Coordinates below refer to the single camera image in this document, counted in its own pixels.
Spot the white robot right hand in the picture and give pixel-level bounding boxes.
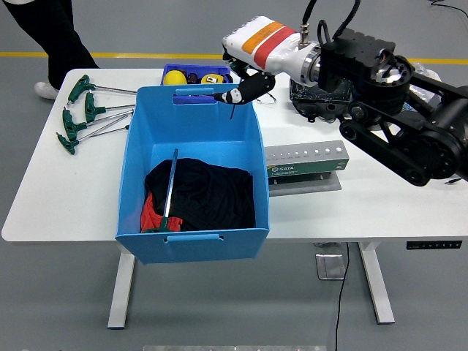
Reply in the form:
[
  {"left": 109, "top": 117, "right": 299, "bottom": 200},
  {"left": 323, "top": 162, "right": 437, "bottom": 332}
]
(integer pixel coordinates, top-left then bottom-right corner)
[{"left": 214, "top": 15, "right": 315, "bottom": 106}]

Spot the green grey hex key rack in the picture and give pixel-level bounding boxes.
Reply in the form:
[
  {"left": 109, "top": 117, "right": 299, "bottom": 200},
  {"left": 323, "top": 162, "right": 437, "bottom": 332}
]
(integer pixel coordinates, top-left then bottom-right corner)
[{"left": 263, "top": 140, "right": 350, "bottom": 197}]

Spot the large green T-handle hex key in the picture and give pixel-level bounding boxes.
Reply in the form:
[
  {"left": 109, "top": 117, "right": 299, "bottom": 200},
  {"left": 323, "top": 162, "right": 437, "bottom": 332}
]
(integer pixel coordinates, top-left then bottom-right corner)
[{"left": 141, "top": 148, "right": 184, "bottom": 234}]

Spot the large light blue plastic box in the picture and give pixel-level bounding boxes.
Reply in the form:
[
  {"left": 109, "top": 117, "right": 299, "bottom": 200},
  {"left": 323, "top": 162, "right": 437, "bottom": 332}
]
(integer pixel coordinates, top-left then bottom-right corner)
[{"left": 115, "top": 83, "right": 271, "bottom": 265}]

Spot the small dark blue bin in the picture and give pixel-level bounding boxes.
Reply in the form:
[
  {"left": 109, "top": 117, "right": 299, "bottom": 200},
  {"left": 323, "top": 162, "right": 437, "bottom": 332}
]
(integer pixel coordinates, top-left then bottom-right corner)
[{"left": 160, "top": 64, "right": 233, "bottom": 106}]

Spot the black plastic housing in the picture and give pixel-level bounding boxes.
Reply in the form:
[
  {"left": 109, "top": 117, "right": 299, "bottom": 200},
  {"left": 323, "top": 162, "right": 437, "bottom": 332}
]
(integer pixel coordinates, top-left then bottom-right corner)
[{"left": 289, "top": 78, "right": 354, "bottom": 124}]

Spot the yellow ball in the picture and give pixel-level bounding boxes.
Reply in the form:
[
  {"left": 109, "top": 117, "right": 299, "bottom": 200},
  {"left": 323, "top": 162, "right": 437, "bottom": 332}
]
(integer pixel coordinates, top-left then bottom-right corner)
[{"left": 163, "top": 69, "right": 188, "bottom": 86}]

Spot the black cloth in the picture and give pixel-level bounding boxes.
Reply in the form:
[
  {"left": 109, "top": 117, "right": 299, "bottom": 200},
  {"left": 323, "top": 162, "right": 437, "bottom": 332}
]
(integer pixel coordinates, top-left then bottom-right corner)
[{"left": 144, "top": 157, "right": 256, "bottom": 232}]

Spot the clear bag of parts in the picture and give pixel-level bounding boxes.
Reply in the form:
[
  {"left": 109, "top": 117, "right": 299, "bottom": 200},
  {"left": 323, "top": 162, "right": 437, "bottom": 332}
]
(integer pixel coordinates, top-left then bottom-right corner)
[{"left": 411, "top": 61, "right": 445, "bottom": 110}]

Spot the red cloth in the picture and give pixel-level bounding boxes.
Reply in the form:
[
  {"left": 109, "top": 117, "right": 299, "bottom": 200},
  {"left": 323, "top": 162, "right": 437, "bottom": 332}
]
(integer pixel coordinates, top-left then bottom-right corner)
[{"left": 140, "top": 192, "right": 184, "bottom": 233}]

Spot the person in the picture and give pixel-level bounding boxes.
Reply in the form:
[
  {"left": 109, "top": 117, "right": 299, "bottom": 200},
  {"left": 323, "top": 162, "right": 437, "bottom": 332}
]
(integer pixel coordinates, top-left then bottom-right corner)
[{"left": 0, "top": 0, "right": 100, "bottom": 100}]

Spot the metal floor plate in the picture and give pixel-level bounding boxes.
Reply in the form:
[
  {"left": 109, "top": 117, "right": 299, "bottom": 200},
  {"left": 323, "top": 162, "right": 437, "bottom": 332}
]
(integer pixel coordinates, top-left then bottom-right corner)
[{"left": 315, "top": 253, "right": 347, "bottom": 281}]

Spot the black table control panel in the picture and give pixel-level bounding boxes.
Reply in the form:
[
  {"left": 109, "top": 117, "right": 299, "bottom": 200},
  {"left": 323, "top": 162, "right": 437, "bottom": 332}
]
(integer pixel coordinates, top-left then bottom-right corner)
[{"left": 405, "top": 240, "right": 463, "bottom": 251}]

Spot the white table leg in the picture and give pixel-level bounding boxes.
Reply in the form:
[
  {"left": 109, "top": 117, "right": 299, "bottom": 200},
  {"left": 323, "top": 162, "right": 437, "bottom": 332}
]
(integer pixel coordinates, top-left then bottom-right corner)
[
  {"left": 107, "top": 252, "right": 136, "bottom": 330},
  {"left": 358, "top": 241, "right": 396, "bottom": 325}
]

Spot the thin wire loop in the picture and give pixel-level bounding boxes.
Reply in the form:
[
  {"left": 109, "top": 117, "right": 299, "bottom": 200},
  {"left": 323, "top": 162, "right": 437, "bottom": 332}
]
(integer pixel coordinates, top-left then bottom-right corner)
[{"left": 255, "top": 91, "right": 278, "bottom": 108}]

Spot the black floor cable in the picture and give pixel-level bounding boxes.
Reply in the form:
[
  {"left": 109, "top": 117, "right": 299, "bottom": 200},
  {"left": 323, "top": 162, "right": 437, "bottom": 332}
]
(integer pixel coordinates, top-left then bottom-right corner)
[
  {"left": 429, "top": 0, "right": 468, "bottom": 18},
  {"left": 334, "top": 241, "right": 350, "bottom": 351}
]

